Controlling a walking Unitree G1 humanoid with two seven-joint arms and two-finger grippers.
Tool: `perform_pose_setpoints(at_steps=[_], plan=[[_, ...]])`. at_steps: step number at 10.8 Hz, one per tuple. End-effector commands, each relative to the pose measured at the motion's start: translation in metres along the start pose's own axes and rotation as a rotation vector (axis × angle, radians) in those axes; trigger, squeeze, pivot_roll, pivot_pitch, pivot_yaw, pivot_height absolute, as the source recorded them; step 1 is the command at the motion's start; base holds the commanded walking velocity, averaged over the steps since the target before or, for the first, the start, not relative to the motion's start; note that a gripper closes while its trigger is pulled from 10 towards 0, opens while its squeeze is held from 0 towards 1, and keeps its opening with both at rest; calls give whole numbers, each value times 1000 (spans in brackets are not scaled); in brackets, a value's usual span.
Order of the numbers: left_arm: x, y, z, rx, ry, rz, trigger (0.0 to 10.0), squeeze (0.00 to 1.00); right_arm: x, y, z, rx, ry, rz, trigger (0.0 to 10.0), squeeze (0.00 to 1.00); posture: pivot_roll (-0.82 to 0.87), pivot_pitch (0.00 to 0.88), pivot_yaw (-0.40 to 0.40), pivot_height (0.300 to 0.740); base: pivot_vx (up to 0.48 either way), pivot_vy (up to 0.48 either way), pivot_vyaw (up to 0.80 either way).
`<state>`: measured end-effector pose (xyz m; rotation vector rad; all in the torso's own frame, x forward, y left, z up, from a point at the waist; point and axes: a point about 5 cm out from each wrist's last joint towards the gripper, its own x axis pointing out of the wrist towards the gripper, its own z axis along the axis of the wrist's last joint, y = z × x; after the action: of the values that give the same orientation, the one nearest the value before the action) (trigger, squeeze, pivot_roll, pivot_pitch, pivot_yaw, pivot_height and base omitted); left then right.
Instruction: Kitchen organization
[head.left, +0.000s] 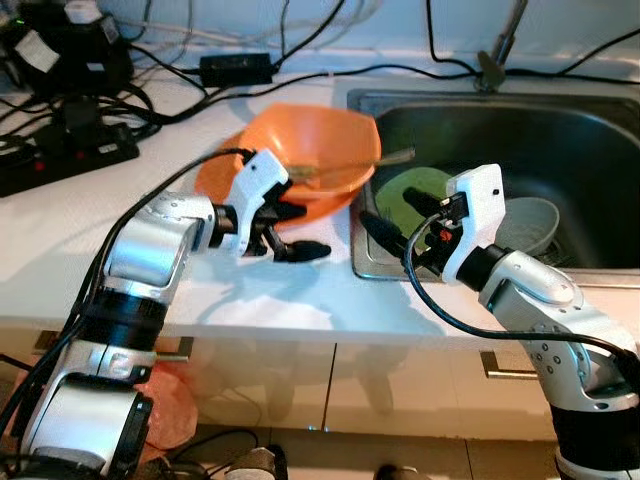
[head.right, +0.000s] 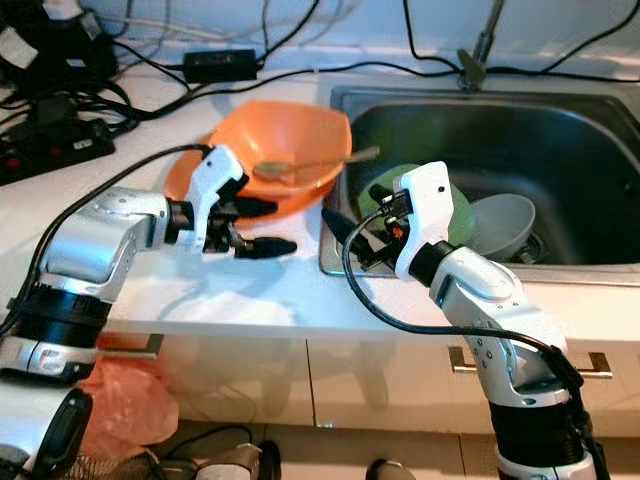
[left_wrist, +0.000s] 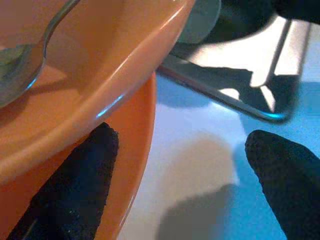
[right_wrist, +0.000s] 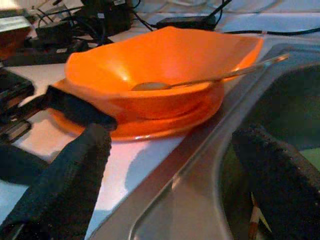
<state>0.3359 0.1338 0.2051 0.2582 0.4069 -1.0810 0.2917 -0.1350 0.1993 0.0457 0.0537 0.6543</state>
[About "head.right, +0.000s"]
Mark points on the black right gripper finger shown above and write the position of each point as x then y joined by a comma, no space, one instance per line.
345,230
384,195

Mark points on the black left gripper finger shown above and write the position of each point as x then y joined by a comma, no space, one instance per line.
255,207
270,248

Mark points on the orange plastic bowl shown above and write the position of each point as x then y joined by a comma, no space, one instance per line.
290,130

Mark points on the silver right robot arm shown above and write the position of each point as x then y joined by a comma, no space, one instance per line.
500,300

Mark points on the white kitchen cabinet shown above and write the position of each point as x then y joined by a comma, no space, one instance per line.
360,390

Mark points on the metal spoon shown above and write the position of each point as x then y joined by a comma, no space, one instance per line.
265,170

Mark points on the orange plastic plate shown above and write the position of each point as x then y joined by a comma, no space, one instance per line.
182,170

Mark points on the green plate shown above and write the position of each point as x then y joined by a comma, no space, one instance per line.
462,215

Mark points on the grey bowl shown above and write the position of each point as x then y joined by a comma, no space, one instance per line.
505,220

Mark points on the black power adapter brick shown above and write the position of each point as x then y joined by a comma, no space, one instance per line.
220,65

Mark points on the stainless steel sink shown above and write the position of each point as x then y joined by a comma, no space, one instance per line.
540,150

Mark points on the metal faucet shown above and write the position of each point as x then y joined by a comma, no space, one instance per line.
483,40

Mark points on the black power strip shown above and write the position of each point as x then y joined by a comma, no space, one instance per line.
60,150

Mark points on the orange plastic bag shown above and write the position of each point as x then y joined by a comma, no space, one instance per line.
130,400

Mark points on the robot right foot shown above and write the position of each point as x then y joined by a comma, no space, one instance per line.
390,472

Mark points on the black charger box white labels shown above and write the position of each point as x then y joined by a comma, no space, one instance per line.
60,50

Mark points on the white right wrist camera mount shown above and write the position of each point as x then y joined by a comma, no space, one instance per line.
425,210

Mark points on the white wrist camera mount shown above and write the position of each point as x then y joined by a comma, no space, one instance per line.
215,180
425,210

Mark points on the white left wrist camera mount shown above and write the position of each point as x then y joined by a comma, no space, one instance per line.
215,180

